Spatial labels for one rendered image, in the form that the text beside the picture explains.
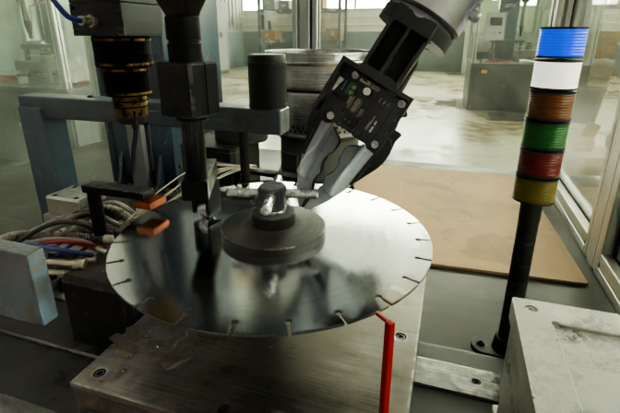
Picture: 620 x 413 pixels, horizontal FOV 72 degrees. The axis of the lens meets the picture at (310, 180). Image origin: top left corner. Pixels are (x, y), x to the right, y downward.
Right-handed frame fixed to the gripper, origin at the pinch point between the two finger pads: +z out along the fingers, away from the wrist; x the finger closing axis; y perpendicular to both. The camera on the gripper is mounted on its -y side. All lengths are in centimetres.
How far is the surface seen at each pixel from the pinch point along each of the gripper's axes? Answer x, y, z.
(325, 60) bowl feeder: -20, -59, -14
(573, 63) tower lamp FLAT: 14.6, -4.6, -25.6
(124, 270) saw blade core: -9.5, 11.6, 12.5
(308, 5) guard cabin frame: -43, -98, -27
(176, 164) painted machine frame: -37, -53, 27
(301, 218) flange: 0.5, -0.3, 2.7
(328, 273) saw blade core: 5.9, 8.1, 2.8
